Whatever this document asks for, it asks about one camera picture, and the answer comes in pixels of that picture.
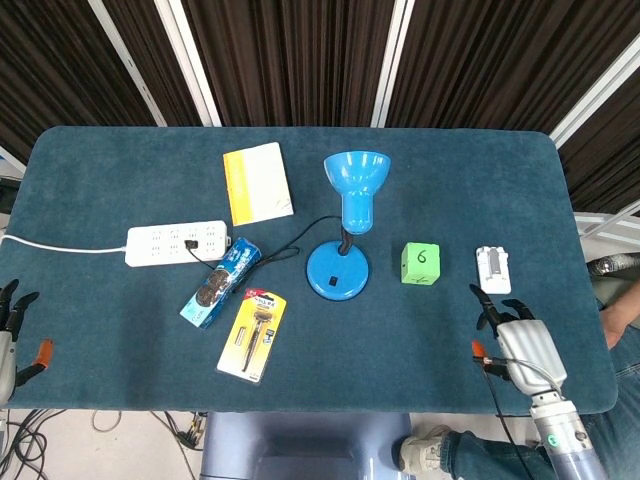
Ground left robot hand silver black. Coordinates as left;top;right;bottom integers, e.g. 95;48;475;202
0;278;54;407

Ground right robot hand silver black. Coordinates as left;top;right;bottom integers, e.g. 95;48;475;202
468;284;569;397

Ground blue desk lamp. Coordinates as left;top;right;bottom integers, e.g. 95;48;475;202
305;151;393;302

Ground person bare forearm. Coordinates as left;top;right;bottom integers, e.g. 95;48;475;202
597;284;640;351

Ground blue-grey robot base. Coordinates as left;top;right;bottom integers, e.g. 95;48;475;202
199;410;416;480

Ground white plastic adapter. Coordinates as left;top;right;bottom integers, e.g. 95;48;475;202
474;245;513;295

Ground person blue jeans leg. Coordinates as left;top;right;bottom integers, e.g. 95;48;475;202
442;324;640;480

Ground teal table cloth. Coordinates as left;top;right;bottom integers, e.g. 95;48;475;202
0;124;619;416

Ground green cube with number six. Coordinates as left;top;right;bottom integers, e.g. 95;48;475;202
400;241;442;287

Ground grey sneaker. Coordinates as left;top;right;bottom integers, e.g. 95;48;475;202
399;424;454;474

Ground white power strip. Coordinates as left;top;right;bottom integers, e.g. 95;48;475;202
125;220;233;268

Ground blue cookie pack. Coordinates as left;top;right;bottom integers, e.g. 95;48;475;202
179;236;263;330

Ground razor in yellow blister pack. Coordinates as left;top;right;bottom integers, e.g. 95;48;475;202
216;287;289;385

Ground yellow and white notebook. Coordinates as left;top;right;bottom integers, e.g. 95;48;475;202
222;141;295;227

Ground dark brown curtain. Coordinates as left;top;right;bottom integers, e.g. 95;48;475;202
0;0;640;214

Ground black cable of right hand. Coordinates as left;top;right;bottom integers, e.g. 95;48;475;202
474;355;534;480

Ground black floor cable bundle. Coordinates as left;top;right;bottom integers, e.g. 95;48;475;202
0;408;54;480

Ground white power strip cable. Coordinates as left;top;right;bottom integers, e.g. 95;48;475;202
0;233;129;254

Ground pale floor cable loop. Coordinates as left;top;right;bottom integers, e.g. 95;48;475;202
91;410;124;433

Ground white aluminium frame rails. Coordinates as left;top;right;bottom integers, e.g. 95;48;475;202
573;199;640;246

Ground floor cables with plug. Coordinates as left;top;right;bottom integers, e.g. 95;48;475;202
149;410;207;480

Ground black lamp power cable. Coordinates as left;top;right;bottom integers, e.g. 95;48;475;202
183;214;346;266

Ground white aluminium frame post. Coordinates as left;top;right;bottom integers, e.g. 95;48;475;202
370;0;417;128
88;0;168;127
153;0;222;127
548;37;640;147

